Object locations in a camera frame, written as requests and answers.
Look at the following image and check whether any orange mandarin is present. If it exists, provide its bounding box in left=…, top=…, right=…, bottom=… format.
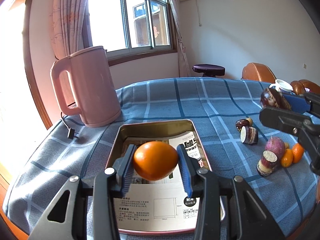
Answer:
left=291, top=143, right=304, bottom=163

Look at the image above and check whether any purple round radish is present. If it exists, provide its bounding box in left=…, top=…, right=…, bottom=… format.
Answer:
left=265, top=137, right=285, bottom=159

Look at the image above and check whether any small orange kumquat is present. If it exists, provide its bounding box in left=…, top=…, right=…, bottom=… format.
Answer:
left=280, top=148, right=294, bottom=167

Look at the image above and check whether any large orange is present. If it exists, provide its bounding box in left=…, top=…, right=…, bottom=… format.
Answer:
left=133, top=141, right=179, bottom=181

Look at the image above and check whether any white cartoon enamel mug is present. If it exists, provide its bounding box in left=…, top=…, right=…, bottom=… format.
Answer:
left=269, top=79, right=293, bottom=93

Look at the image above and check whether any small yellow longan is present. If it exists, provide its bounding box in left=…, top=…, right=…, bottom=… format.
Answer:
left=246, top=118, right=253, bottom=126

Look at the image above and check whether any printed paper leaflet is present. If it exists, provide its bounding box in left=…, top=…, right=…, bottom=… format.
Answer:
left=113, top=130, right=211, bottom=231

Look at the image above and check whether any pink metal tin box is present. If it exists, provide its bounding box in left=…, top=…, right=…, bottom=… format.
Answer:
left=106, top=119, right=211, bottom=235

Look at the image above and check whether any dark water chestnut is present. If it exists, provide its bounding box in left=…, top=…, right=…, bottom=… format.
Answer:
left=235, top=119, right=249, bottom=132

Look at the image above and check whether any brown leather sofa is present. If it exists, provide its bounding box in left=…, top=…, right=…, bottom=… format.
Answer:
left=242, top=62, right=319, bottom=95

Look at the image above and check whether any pink electric kettle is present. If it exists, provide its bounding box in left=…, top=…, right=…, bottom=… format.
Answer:
left=50, top=46, right=121, bottom=128

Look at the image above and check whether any dark purple round stool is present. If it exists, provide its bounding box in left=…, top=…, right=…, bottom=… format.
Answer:
left=193, top=64, right=225, bottom=77

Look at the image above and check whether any pink right curtain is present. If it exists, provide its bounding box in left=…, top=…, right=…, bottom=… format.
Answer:
left=169, top=0, right=190, bottom=77

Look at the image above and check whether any pink curtain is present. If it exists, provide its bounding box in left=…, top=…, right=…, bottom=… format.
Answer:
left=169, top=0, right=190, bottom=77
left=49, top=0, right=87, bottom=60

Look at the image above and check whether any pink left curtain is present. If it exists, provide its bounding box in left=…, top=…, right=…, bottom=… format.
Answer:
left=49, top=0, right=87, bottom=60

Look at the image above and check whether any black kettle power cord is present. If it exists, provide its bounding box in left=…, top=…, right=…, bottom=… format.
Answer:
left=60, top=112, right=80, bottom=140

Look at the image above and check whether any window with brown frame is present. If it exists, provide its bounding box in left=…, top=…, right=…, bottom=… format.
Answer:
left=82, top=0, right=177, bottom=65

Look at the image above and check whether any brown wooden door frame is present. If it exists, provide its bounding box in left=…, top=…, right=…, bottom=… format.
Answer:
left=22, top=0, right=53, bottom=131

